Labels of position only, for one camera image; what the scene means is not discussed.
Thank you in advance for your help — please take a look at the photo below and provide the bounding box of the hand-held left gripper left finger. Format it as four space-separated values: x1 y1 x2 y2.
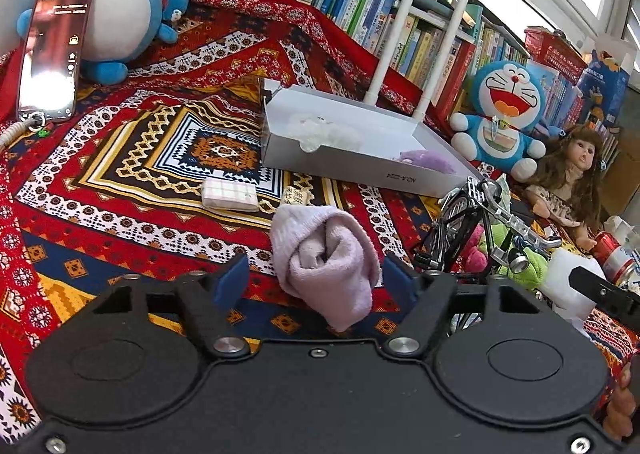
92 254 253 360

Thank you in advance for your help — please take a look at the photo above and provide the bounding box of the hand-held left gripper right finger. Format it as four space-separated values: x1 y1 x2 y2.
382 254 551 360

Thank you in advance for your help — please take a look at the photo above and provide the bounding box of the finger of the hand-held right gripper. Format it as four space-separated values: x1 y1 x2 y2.
570 266 640 335

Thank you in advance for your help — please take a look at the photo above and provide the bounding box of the pink towel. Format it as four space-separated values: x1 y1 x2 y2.
270 204 383 332

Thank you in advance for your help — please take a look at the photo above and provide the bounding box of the white cardboard box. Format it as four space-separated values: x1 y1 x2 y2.
260 79 487 198

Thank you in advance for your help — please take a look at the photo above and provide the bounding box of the white soft cloth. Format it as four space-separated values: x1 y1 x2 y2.
539 248 607 321

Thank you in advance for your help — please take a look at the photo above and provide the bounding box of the purple soft item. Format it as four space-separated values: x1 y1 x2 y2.
399 149 454 173

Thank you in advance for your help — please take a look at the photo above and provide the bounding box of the white fluffy soft item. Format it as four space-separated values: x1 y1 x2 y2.
284 114 362 153

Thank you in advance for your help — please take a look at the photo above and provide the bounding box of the person's right hand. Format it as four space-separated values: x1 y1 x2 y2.
602 356 640 441

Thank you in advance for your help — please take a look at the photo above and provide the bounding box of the red drink can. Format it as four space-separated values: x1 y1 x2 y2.
596 231 637 286

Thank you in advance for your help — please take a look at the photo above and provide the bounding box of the white tissue pack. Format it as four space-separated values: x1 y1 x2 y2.
604 215 640 255

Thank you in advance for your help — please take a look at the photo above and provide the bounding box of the miniature metal bicycle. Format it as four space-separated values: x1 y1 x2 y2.
412 175 563 281

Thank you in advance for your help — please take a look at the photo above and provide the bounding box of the folded white checked cloth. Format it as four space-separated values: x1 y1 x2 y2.
201 179 260 213

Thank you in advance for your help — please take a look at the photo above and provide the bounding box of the cream paper tag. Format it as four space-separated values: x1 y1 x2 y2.
282 186 309 208

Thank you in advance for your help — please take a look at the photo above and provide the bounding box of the brown cardboard box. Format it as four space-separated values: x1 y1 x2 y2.
599 124 640 216

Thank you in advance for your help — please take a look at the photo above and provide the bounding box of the brown haired doll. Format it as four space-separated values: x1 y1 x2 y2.
525 128 609 253

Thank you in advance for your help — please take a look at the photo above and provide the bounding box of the red patterned blanket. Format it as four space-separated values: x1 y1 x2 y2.
0 0 640 435

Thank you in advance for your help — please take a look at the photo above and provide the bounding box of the blue cat plush toy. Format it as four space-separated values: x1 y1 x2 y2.
450 60 547 182

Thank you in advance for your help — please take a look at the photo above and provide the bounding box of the row of thin booklets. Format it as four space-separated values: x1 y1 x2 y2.
525 56 623 150

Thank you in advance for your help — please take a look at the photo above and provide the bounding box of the blue printed carton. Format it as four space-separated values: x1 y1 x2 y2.
576 50 631 127

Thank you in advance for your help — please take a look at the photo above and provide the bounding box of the red plastic basket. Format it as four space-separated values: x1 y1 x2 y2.
523 26 589 85

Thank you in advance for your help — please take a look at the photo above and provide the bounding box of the row of upright books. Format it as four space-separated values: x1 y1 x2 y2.
311 0 531 107

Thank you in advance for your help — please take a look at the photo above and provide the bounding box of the black smartphone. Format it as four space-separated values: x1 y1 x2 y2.
17 0 94 123

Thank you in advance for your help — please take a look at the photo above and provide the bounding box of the round blue plush toy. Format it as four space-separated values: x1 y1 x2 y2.
16 0 190 85

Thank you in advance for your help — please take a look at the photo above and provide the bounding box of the white pipe frame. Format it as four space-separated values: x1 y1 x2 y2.
364 0 484 121

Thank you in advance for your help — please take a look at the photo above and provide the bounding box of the coiled phone lanyard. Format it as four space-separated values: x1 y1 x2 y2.
0 115 52 151

